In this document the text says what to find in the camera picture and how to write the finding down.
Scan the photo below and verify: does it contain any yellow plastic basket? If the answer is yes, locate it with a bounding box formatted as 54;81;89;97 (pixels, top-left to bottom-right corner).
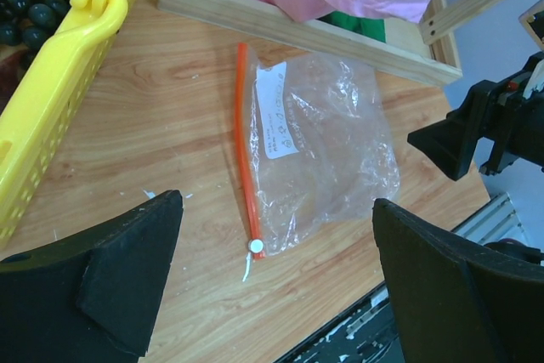
1;0;135;246

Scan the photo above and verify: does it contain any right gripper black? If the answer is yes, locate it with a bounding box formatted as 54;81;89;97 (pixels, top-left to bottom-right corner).
407;52;543;181

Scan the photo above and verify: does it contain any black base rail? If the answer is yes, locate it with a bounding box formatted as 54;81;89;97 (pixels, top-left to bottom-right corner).
277;283;405;363

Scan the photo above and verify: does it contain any dark grape bunch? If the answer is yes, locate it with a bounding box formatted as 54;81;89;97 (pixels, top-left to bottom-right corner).
1;0;71;51

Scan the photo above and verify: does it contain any wooden clothes rack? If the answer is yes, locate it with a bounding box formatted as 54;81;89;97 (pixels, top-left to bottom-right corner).
158;0;501;86

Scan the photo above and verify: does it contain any clear zip top bag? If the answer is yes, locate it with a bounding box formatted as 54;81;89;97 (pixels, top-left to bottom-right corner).
234;43;400;259

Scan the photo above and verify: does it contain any green cloth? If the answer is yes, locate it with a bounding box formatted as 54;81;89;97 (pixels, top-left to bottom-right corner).
319;11;386;43

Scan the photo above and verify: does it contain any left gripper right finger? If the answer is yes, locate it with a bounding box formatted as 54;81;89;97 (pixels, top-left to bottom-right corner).
372;199;543;362

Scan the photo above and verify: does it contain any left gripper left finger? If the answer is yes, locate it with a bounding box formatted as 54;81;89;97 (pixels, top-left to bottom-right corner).
1;190;184;362

